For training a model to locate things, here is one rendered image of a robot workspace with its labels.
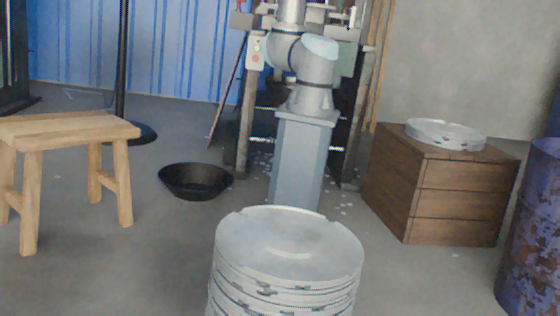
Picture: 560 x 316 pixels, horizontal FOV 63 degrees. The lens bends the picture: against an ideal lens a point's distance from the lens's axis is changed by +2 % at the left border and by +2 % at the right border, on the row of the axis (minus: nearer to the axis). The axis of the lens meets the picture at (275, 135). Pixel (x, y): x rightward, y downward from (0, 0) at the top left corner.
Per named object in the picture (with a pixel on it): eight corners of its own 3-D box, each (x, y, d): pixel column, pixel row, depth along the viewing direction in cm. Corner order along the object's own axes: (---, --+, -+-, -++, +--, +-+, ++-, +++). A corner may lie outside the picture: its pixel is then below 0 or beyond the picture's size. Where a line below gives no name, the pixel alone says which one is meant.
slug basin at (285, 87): (335, 115, 210) (339, 93, 208) (263, 106, 207) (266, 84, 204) (323, 99, 243) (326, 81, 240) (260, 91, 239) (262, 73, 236)
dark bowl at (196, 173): (231, 212, 168) (233, 194, 166) (149, 204, 165) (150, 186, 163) (233, 181, 197) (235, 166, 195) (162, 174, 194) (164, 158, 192)
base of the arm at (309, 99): (330, 120, 135) (336, 87, 132) (281, 111, 138) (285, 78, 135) (334, 110, 149) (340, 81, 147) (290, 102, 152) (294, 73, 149)
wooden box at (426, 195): (495, 247, 172) (522, 160, 162) (402, 244, 163) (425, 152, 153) (438, 201, 209) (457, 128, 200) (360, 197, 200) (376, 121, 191)
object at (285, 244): (389, 250, 92) (390, 247, 92) (303, 309, 70) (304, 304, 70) (280, 198, 109) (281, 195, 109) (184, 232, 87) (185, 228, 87)
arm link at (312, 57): (315, 84, 133) (323, 37, 129) (283, 75, 142) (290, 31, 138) (341, 84, 141) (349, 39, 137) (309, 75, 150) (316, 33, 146)
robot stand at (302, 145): (310, 257, 145) (335, 122, 133) (255, 244, 149) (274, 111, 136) (318, 232, 163) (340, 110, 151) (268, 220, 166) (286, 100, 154)
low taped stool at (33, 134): (98, 199, 165) (102, 108, 156) (135, 225, 150) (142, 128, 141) (-12, 224, 139) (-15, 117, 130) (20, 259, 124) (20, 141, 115)
